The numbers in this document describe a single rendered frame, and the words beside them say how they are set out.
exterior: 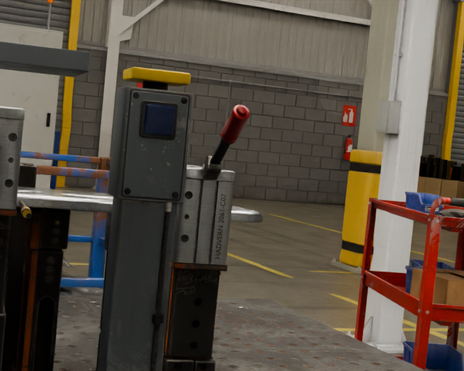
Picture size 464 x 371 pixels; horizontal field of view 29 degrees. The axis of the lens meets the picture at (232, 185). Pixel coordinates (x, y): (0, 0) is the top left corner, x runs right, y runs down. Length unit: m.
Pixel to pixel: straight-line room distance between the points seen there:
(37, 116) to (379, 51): 3.45
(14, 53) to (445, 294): 2.58
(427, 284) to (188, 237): 2.17
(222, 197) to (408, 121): 4.06
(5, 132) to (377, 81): 7.40
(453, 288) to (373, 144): 5.09
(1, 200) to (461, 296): 2.44
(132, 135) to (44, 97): 8.43
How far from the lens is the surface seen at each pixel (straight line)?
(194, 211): 1.08
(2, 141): 1.04
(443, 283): 3.29
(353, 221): 8.36
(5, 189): 1.05
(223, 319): 2.01
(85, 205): 1.17
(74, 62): 0.86
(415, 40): 5.15
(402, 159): 5.11
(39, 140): 9.32
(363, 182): 8.27
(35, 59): 0.85
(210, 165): 1.06
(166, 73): 0.91
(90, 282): 3.19
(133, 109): 0.90
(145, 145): 0.90
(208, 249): 1.09
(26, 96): 9.29
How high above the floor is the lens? 1.10
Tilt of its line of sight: 3 degrees down
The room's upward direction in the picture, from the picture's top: 6 degrees clockwise
